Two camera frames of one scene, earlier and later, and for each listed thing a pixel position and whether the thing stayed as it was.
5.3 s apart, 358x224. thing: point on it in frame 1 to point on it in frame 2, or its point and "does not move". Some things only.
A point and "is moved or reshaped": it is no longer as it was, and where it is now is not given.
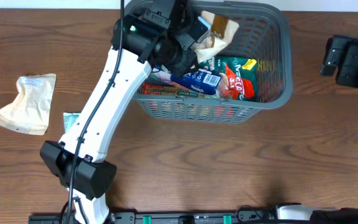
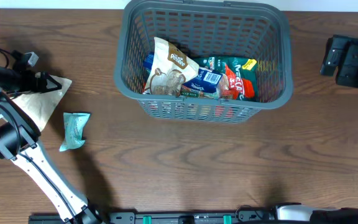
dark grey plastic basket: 262,33 does not move
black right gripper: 354,53 does not move
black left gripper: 189,60 to 22,84
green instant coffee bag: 237,73 does not move
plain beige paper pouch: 30,112 is moved or reshaped
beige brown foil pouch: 223,30 to 171,68
